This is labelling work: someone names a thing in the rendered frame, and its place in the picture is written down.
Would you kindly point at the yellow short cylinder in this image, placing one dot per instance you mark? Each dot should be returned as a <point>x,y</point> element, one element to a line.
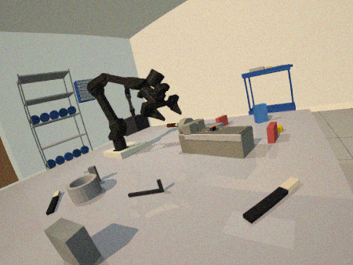
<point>279,127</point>

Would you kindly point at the blue block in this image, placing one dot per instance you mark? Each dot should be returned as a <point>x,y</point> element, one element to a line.
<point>260,113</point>

